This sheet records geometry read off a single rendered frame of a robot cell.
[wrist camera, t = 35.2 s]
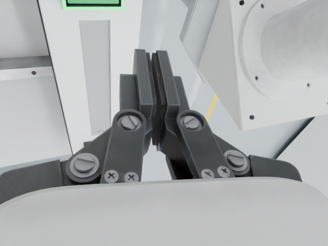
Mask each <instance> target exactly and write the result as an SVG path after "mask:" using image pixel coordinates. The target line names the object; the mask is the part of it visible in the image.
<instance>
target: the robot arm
mask: <svg viewBox="0 0 328 246"><path fill-rule="evenodd" d="M239 53H240V61H241V64H242V67H243V71H244V73H245V75H246V77H247V79H248V81H249V82H250V84H251V85H252V86H253V87H254V88H255V89H256V91H257V92H259V93H260V94H261V95H263V96H264V97H266V98H268V99H270V100H274V101H278V102H285V101H292V100H296V99H298V98H300V97H302V96H304V95H305V94H306V93H307V92H308V91H310V89H311V88H312V87H313V86H314V84H315V83H316V81H317V80H318V78H324V77H328V0H307V1H304V0H259V1H258V2H256V3H255V4H254V5H253V6H252V8H251V9H250V10H249V12H248V13H247V15H246V17H245V19H244V21H243V24H242V28H241V31H240V37H239ZM119 101H120V111H119V112H117V113H116V114H115V116H114V118H113V122H112V126H111V127H110V128H108V129H107V130H106V131H105V132H103V133H102V134H101V135H99V136H98V137H96V138H95V139H94V140H92V141H91V142H90V143H88V144H87V145H86V146H84V147H83V148H82V149H80V150H79V151H78V152H76V153H75V154H74V155H72V156H71V157H70V158H69V159H68V160H66V161H61V162H60V160H55V161H50V162H46V163H42V164H36V165H31V166H27V167H22V168H18V169H13V170H9V171H7V172H4V173H2V174H1V175H0V246H328V198H327V197H326V196H325V195H324V194H323V193H322V192H321V191H319V190H318V189H316V188H314V187H312V186H310V185H308V184H306V183H303V182H302V179H301V175H300V173H299V171H298V169H297V168H296V167H295V166H294V165H292V164H291V163H289V162H286V161H282V160H277V159H271V158H266V157H261V156H255V155H249V156H246V155H245V154H244V153H243V152H242V151H240V150H239V149H237V148H236V147H234V146H233V145H231V144H229V143H228V142H226V141H225V140H223V139H222V138H220V137H219V136H217V135H216V134H214V133H213V132H212V130H211V128H210V126H209V124H208V123H207V121H206V119H205V117H204V116H203V115H202V114H201V113H199V112H197V111H194V110H190V108H189V104H188V100H187V97H186V93H185V89H184V85H183V81H182V78H181V77H180V76H173V72H172V68H171V64H170V60H169V56H168V52H167V51H164V50H156V53H152V57H151V59H150V53H149V52H146V50H145V49H134V61H133V74H120V89H119ZM151 139H152V144H153V145H156V149H157V152H158V151H160V152H162V153H163V154H165V160H166V163H167V166H168V169H169V172H170V175H171V178H172V180H167V181H148V182H141V178H142V166H143V156H144V155H145V154H146V153H147V152H148V149H149V146H150V142H151Z"/></svg>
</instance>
